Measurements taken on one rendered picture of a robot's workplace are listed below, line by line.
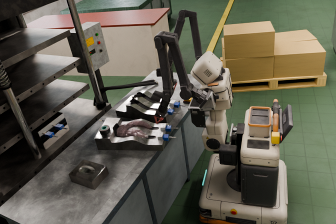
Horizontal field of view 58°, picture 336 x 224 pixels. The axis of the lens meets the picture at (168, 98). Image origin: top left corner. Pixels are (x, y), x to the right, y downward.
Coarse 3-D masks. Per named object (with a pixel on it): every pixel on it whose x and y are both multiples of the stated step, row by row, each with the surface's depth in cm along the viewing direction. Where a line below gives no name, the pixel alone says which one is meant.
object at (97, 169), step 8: (80, 168) 200; (88, 168) 200; (96, 168) 196; (104, 168) 196; (72, 176) 194; (80, 176) 192; (88, 176) 191; (96, 176) 190; (104, 176) 197; (80, 184) 195; (88, 184) 190; (96, 184) 191
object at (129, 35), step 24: (48, 24) 536; (72, 24) 513; (120, 24) 472; (144, 24) 461; (48, 48) 538; (120, 48) 495; (144, 48) 482; (72, 72) 551; (120, 72) 520; (144, 72) 506
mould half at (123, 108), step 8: (136, 96) 259; (128, 104) 249; (136, 104) 249; (144, 104) 252; (152, 104) 254; (168, 104) 249; (120, 112) 257; (128, 112) 252; (136, 112) 248; (144, 112) 245; (152, 112) 243; (152, 120) 244; (168, 120) 240
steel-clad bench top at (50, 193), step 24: (72, 144) 234; (48, 168) 214; (72, 168) 210; (120, 168) 204; (24, 192) 196; (48, 192) 193; (72, 192) 190; (96, 192) 188; (120, 192) 185; (24, 216) 179; (48, 216) 177; (72, 216) 174; (96, 216) 172
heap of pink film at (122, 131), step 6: (138, 120) 229; (120, 126) 230; (126, 126) 229; (138, 126) 226; (144, 126) 227; (150, 126) 230; (120, 132) 223; (126, 132) 222; (132, 132) 218; (138, 132) 218
